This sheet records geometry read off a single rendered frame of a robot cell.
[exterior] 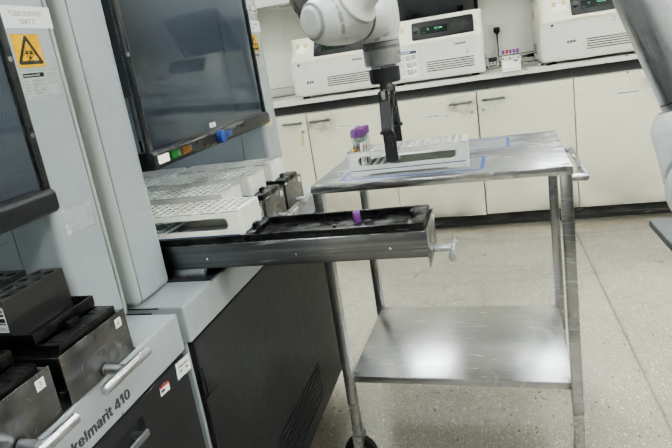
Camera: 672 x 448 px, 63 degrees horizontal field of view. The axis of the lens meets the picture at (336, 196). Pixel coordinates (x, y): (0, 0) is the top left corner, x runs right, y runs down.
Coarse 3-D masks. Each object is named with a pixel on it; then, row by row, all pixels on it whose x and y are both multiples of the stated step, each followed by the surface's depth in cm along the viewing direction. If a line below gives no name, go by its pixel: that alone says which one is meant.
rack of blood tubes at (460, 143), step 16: (400, 144) 140; (416, 144) 135; (432, 144) 132; (448, 144) 131; (464, 144) 130; (352, 160) 138; (384, 160) 141; (400, 160) 145; (416, 160) 144; (432, 160) 133; (448, 160) 132; (352, 176) 139
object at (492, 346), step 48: (480, 144) 155; (528, 144) 145; (336, 192) 134; (336, 288) 142; (576, 288) 125; (384, 336) 168; (432, 336) 164; (480, 336) 159; (528, 336) 156; (576, 336) 128; (432, 384) 144; (480, 384) 140; (528, 384) 136; (576, 384) 131; (576, 432) 134
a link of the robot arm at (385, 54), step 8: (368, 48) 131; (376, 48) 130; (384, 48) 130; (392, 48) 130; (368, 56) 132; (376, 56) 130; (384, 56) 130; (392, 56) 130; (400, 56) 135; (368, 64) 132; (376, 64) 131; (384, 64) 130; (392, 64) 132
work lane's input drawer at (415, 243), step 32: (256, 224) 110; (288, 224) 113; (320, 224) 109; (352, 224) 106; (384, 224) 103; (416, 224) 96; (192, 256) 108; (224, 256) 107; (256, 256) 105; (288, 256) 103; (320, 256) 102; (352, 256) 100; (384, 256) 98; (416, 256) 97
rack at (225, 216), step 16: (160, 208) 117; (176, 208) 115; (192, 208) 113; (208, 208) 110; (224, 208) 108; (240, 208) 106; (256, 208) 113; (160, 224) 119; (176, 224) 118; (192, 224) 120; (208, 224) 119; (224, 224) 118; (240, 224) 106
